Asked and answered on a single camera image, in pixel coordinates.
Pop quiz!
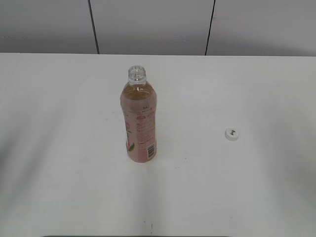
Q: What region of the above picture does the pink label tea bottle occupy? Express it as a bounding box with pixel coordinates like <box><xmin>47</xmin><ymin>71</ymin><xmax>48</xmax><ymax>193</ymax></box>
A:
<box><xmin>120</xmin><ymin>66</ymin><xmax>157</xmax><ymax>163</ymax></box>

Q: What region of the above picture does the white bottle cap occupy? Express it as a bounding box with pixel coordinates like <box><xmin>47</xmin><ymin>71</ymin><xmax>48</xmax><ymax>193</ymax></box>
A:
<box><xmin>224</xmin><ymin>128</ymin><xmax>239</xmax><ymax>141</ymax></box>

